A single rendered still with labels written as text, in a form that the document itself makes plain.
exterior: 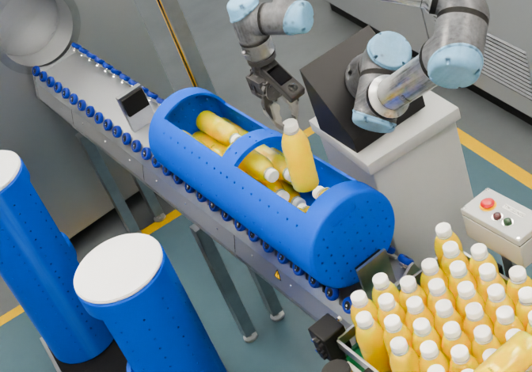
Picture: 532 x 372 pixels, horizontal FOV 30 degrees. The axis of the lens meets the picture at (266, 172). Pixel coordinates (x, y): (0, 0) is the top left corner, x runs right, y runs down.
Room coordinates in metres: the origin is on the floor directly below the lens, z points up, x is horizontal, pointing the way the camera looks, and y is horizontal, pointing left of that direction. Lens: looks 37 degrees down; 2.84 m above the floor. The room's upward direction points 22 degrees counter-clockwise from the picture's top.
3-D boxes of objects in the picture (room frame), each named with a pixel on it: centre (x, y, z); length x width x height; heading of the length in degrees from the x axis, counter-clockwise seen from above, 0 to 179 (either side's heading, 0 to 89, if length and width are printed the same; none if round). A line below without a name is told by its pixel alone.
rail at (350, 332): (1.81, -0.20, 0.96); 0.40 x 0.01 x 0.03; 113
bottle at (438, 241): (1.84, -0.36, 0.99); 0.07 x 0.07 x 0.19
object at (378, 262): (1.89, -0.17, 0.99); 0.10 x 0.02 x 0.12; 113
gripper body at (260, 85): (2.06, -0.09, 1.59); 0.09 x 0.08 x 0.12; 23
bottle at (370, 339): (1.66, -0.09, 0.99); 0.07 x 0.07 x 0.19
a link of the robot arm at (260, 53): (2.05, -0.09, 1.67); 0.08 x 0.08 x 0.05
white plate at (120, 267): (2.27, 0.51, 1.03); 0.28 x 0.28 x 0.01
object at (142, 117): (3.12, 0.35, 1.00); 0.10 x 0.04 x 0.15; 113
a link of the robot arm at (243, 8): (2.05, -0.10, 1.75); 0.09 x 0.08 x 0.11; 53
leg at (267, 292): (2.88, 0.17, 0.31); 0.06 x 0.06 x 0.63; 23
